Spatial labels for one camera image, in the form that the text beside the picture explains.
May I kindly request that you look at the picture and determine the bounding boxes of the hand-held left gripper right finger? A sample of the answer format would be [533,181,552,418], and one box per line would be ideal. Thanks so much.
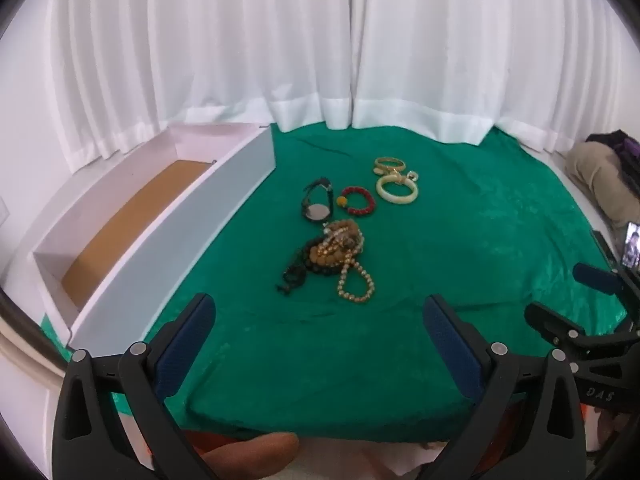
[422,294,586,480]

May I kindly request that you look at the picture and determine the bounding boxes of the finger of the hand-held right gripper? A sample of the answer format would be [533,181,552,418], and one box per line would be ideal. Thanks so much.
[573,262,640,311]
[524,302,587,356]

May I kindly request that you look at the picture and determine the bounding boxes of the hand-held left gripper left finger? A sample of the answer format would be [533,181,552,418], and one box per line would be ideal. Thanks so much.
[52,292,217,480]

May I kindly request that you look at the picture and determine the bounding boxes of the white cardboard box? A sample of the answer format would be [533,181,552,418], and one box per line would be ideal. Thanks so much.
[32,124,278,356]

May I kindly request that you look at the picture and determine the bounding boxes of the pearl necklace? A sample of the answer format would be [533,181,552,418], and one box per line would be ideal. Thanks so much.
[335,257,375,304]

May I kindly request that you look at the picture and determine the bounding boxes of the dark green tassel beads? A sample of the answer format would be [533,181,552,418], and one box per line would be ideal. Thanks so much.
[275,255,311,295]

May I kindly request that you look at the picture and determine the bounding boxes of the brown bead necklace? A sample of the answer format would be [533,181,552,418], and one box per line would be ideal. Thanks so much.
[310,219,365,267]

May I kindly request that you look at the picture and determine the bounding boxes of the black bead bracelet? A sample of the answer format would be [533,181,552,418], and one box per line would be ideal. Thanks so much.
[300,240,342,277]

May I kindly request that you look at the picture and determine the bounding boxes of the black wristwatch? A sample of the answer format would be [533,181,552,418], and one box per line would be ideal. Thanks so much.
[301,176,335,223]

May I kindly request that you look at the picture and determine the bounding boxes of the smartphone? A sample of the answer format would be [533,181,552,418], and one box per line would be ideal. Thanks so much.
[622,221,640,268]

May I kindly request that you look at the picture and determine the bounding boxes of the green velvet cloth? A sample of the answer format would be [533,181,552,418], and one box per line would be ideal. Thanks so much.
[42,125,628,443]

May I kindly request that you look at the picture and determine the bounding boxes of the beige bundle of clothes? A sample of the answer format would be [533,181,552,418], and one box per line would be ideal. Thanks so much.
[565,142,640,231]

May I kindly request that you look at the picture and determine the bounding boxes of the dark purple bag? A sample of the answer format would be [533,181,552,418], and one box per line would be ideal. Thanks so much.
[585,130,640,161]

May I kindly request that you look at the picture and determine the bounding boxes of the cream jade bangle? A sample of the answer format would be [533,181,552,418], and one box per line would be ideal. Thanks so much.
[376,175,418,205]

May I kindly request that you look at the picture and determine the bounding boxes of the gold bangle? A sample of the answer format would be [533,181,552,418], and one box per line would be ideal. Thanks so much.
[374,157,407,176]

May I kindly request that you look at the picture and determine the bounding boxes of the white curtain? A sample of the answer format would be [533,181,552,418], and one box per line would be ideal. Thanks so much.
[350,0,621,153]
[47,0,358,173]

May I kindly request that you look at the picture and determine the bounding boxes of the red bead bracelet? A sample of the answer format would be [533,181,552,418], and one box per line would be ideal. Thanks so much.
[339,186,377,218]

